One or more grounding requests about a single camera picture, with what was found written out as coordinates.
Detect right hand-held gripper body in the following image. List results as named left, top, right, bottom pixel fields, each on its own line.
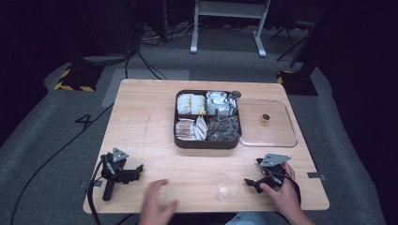
left=258, top=153, right=293, bottom=190

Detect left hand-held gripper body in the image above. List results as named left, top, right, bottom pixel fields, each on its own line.
left=99, top=147, right=141, bottom=202

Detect person's right hand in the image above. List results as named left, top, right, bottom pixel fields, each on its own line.
left=259, top=161, right=302, bottom=221

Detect person's left hand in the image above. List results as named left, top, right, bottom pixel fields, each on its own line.
left=137, top=178, right=178, bottom=225

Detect grey tape piece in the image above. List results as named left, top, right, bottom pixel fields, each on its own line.
left=80, top=179, right=104, bottom=189
left=306, top=172, right=327, bottom=181

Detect clear plastic cup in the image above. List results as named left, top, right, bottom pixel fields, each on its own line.
left=216, top=173, right=242, bottom=203

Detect person's light blue pants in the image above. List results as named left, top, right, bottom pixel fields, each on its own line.
left=224, top=211, right=273, bottom=225

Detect clear box lid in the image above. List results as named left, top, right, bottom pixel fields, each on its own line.
left=235, top=97, right=299, bottom=148

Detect pile of dark packets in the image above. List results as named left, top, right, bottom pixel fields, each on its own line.
left=206, top=114, right=241, bottom=143

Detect pile of clear stick packets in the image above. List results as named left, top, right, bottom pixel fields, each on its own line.
left=175, top=115, right=209, bottom=142

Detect brown compartment box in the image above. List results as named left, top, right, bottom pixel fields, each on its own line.
left=173, top=89, right=242, bottom=150

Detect pile of silver packets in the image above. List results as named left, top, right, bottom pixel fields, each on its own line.
left=206, top=90, right=237, bottom=116

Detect pile of white yellow packets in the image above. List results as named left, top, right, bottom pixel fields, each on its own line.
left=176, top=93, right=207, bottom=116

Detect black yellow striped stand base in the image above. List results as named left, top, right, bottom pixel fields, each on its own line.
left=54, top=64, right=104, bottom=93
left=276, top=69, right=319, bottom=97

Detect black tripod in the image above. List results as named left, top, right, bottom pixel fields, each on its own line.
left=270, top=18, right=311, bottom=62

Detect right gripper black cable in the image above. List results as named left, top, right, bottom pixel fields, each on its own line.
left=261, top=167, right=302, bottom=207

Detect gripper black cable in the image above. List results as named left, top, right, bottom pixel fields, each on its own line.
left=261, top=167, right=302, bottom=207
left=86, top=158, right=106, bottom=225

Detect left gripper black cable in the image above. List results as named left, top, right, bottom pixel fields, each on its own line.
left=86, top=158, right=106, bottom=225

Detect black floor cable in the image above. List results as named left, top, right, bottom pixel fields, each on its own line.
left=8, top=102, right=115, bottom=225

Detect white desk frame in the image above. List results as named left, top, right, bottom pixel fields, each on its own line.
left=190, top=0, right=272, bottom=58

